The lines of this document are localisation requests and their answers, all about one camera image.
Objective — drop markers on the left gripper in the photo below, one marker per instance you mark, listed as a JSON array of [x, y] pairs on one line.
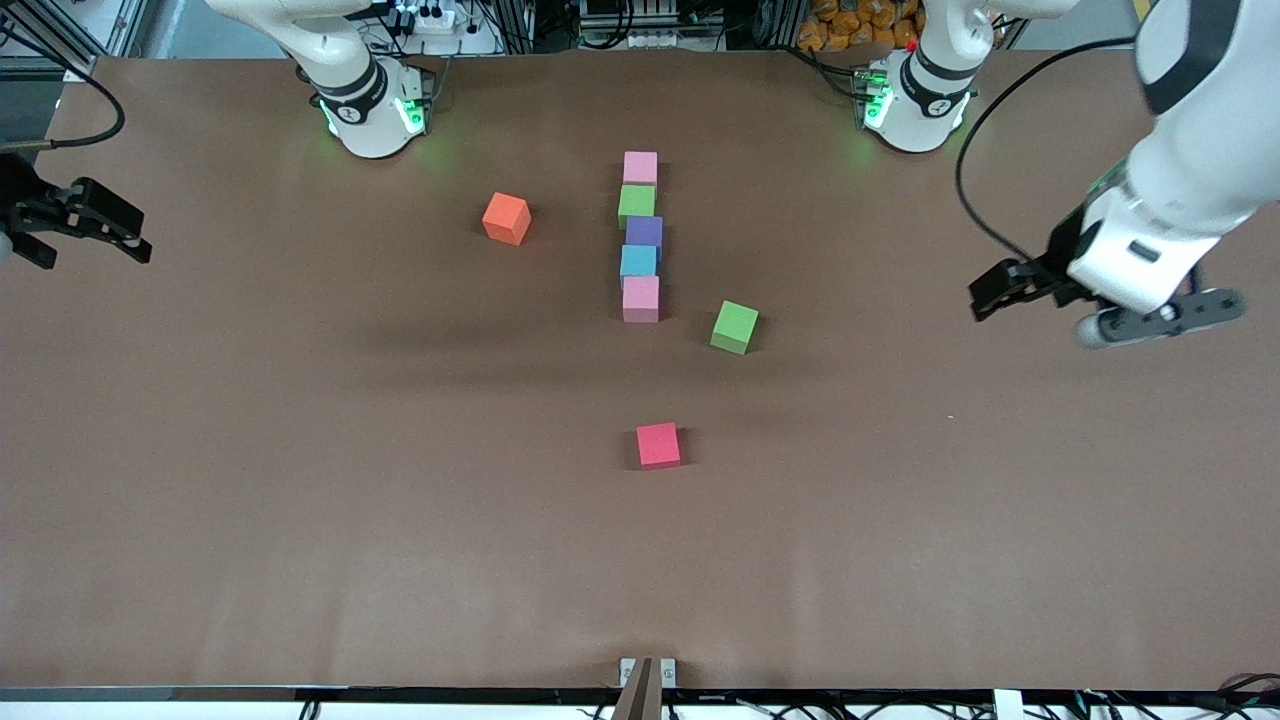
[[1056, 263]]

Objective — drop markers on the small metal bracket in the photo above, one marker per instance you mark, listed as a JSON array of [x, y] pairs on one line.
[[668, 672]]

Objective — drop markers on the paper table cover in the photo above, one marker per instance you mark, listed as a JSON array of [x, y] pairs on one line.
[[640, 560]]

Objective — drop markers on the bag of orange items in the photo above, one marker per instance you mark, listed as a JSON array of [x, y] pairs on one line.
[[850, 25]]

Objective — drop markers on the pink foam cube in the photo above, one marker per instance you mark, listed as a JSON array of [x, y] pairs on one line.
[[641, 298], [640, 167]]

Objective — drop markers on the green foam cube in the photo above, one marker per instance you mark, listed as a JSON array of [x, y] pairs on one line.
[[637, 205], [735, 327]]

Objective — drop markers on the blue foam cube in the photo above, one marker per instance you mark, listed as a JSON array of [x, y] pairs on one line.
[[638, 260]]

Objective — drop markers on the white power strip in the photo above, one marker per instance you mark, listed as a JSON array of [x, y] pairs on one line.
[[435, 18]]

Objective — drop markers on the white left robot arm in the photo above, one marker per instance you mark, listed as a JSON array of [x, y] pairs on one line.
[[1200, 150]]

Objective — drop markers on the red foam cube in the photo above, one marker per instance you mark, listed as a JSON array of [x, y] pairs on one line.
[[658, 445]]

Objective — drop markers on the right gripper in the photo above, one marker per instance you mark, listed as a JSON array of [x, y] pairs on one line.
[[22, 200]]

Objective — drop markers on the white label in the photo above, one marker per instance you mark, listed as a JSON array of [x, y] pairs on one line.
[[1008, 704]]

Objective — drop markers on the purple foam cube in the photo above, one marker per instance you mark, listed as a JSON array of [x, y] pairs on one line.
[[645, 230]]

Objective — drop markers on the black table edge rail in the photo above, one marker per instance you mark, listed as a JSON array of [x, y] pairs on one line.
[[400, 693]]

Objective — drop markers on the grey metal device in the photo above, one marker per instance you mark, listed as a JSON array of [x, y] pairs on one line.
[[635, 25]]

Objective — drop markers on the aluminium frame profile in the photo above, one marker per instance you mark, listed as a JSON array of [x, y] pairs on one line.
[[75, 68]]

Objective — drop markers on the orange foam cube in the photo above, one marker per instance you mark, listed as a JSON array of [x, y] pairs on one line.
[[507, 218]]

